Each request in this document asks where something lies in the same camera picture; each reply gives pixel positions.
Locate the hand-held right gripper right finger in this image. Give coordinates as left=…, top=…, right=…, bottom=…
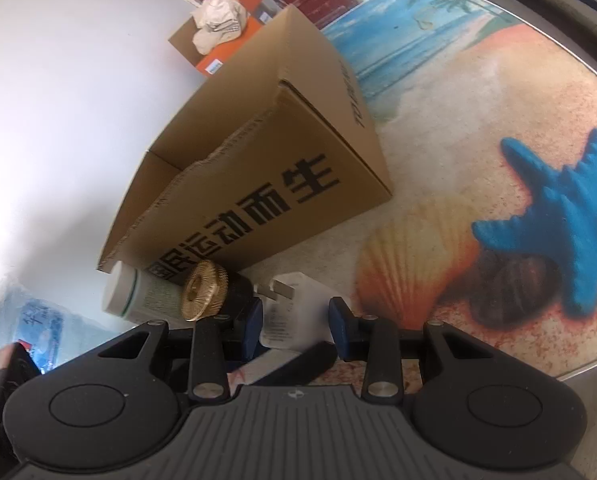
left=329, top=296, right=504, bottom=402

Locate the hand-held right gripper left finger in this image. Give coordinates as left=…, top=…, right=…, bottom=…
left=97, top=297, right=264, bottom=401

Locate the white charger plug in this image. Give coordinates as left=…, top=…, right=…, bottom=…
left=256, top=271, right=337, bottom=348

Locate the gold lid cream jar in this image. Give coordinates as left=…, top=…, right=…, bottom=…
left=181, top=260, right=254, bottom=321

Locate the white pill bottle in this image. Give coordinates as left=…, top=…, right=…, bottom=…
left=102, top=262, right=192, bottom=325

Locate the brown cardboard box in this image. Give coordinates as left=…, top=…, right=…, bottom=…
left=97, top=4, right=394, bottom=286

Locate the pack of water bottles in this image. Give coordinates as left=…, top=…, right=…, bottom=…
left=0, top=280, right=114, bottom=376

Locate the beach print mat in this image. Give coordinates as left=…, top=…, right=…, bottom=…
left=323, top=0, right=597, bottom=381

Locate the orange appliance carton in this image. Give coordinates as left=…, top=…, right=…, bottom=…
left=168, top=0, right=289, bottom=78

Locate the beige cloth hat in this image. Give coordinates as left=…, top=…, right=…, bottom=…
left=191, top=0, right=252, bottom=55

